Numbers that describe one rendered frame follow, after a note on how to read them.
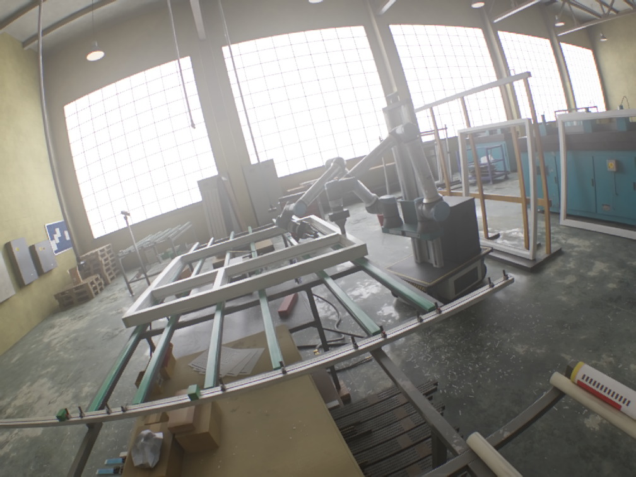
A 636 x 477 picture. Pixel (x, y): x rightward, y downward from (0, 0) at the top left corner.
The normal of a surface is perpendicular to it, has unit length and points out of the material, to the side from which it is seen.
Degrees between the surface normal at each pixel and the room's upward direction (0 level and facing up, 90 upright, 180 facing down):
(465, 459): 0
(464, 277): 90
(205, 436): 90
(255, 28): 90
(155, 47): 90
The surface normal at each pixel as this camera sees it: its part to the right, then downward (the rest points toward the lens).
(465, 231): 0.40, 0.11
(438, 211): 0.22, 0.26
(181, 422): -0.26, -0.94
